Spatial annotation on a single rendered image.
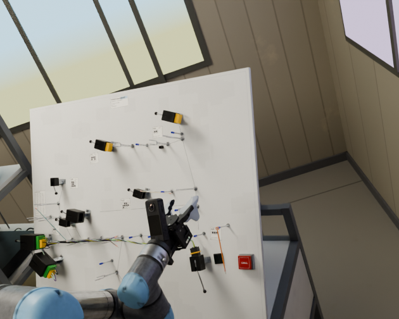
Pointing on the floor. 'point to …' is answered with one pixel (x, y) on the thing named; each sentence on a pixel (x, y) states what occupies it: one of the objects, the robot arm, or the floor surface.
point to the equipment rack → (8, 174)
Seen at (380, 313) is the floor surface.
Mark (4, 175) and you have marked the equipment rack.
